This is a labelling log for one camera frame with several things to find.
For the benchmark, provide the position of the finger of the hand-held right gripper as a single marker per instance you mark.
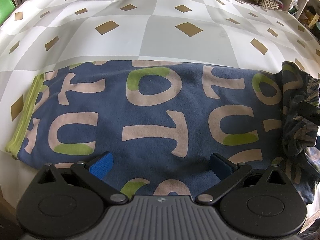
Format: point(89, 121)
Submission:
point(311, 113)

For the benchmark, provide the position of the blue letter-print pants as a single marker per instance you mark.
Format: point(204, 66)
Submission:
point(162, 120)

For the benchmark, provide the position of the green plastic chair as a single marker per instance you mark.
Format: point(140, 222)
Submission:
point(6, 7)

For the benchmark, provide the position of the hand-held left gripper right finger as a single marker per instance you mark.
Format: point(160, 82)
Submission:
point(221, 166)

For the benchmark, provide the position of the white storage shelf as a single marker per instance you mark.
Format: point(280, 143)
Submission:
point(305, 5)

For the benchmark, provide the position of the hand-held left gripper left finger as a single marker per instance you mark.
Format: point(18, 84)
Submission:
point(101, 166)

